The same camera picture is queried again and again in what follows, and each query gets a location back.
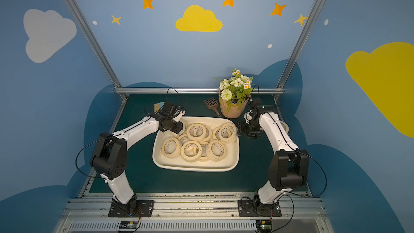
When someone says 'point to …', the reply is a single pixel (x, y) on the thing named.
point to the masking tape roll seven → (208, 133)
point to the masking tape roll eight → (171, 148)
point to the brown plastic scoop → (212, 103)
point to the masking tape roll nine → (184, 138)
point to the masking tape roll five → (191, 151)
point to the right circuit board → (263, 226)
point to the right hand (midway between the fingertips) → (244, 133)
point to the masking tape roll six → (216, 150)
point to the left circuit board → (128, 224)
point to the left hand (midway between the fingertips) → (179, 124)
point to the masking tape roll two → (196, 132)
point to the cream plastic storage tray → (229, 162)
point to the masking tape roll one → (227, 132)
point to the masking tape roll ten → (204, 158)
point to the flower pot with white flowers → (234, 94)
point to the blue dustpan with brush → (158, 106)
